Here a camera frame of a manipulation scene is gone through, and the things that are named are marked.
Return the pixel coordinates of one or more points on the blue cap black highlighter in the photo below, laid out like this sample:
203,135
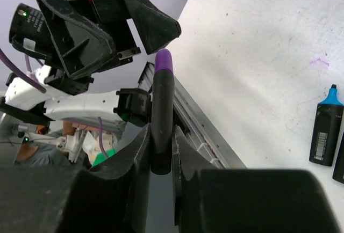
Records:
326,129

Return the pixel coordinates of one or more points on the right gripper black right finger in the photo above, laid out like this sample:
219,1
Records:
209,199

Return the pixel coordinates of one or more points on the purple cap black highlighter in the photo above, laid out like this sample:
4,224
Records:
162,113

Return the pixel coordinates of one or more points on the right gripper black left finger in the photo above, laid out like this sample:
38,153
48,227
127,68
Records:
110,197

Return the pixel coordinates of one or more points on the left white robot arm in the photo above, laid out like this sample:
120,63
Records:
28,99

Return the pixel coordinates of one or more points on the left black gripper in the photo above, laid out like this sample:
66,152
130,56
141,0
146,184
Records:
78,38

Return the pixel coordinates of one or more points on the pink cap black highlighter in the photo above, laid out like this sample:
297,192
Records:
339,165

